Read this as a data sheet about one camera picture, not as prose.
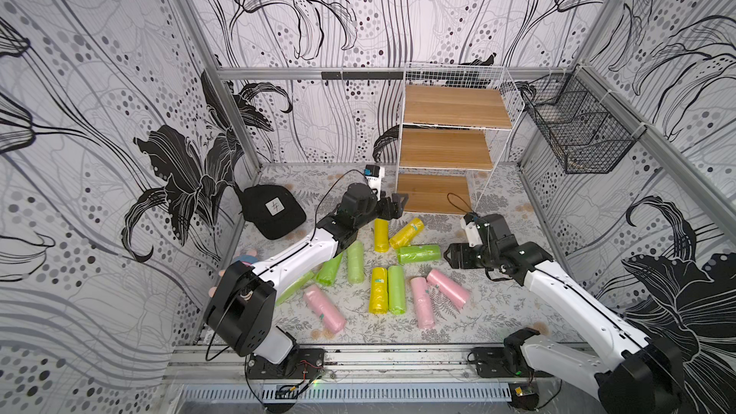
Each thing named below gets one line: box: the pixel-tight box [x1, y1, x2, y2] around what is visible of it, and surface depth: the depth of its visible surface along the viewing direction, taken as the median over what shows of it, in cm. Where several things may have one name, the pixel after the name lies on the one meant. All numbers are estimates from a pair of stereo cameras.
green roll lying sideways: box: [396, 244, 442, 265], surface depth 90 cm
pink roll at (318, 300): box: [302, 284, 347, 335], surface depth 82 cm
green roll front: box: [388, 265, 406, 316], surface depth 84 cm
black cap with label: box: [233, 182, 307, 240], surface depth 101 cm
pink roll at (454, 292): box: [426, 268, 471, 309], surface depth 86 cm
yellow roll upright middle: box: [372, 217, 391, 253], surface depth 95 cm
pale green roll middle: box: [346, 240, 366, 284], surface depth 90 cm
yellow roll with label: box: [389, 217, 425, 251], surface depth 96 cm
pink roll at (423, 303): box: [410, 276, 436, 331], surface depth 82 cm
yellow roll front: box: [368, 266, 390, 315], surface depth 83 cm
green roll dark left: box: [316, 252, 344, 287], surface depth 88 cm
